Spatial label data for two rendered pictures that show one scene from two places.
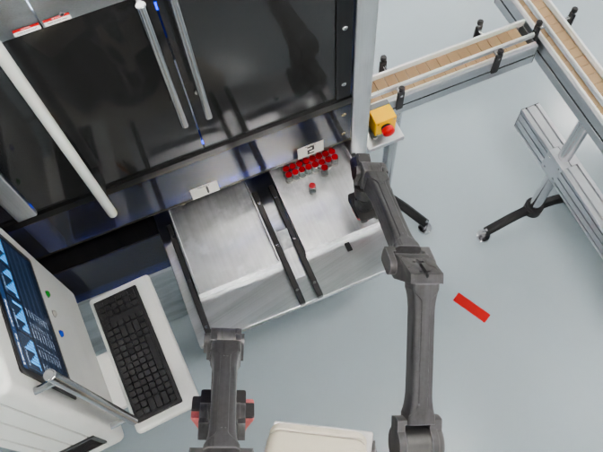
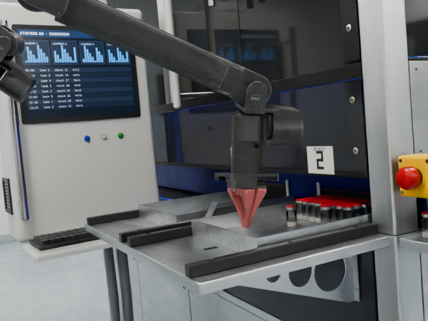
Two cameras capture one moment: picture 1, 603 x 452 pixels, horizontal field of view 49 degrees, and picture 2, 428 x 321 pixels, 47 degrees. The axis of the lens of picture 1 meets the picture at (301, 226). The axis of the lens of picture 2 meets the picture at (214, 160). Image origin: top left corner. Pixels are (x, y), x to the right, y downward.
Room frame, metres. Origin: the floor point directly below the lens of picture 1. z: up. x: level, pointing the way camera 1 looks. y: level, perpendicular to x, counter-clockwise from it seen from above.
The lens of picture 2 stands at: (0.61, -1.06, 1.11)
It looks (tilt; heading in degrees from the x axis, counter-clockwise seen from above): 4 degrees down; 79
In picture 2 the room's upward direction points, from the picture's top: 5 degrees counter-clockwise
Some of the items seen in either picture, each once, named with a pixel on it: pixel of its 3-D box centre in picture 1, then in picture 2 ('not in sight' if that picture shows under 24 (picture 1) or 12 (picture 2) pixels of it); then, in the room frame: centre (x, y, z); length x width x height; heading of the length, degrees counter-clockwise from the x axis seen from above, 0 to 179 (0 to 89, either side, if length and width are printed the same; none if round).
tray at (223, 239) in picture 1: (221, 232); (214, 206); (0.86, 0.25, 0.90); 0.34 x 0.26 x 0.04; 17
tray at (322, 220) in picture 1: (323, 192); (291, 222); (0.96, -0.08, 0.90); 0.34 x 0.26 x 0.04; 17
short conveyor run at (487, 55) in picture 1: (439, 68); not in sight; (1.37, -0.52, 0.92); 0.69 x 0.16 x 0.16; 107
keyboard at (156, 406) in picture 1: (135, 351); (99, 230); (0.54, 0.53, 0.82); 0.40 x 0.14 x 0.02; 20
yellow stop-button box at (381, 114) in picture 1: (380, 117); (427, 174); (1.15, -0.28, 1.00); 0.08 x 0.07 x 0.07; 17
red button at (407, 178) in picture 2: (387, 129); (409, 178); (1.10, -0.30, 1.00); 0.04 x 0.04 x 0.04; 17
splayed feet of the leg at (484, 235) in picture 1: (530, 212); not in sight; (1.18, -1.01, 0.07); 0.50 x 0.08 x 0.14; 107
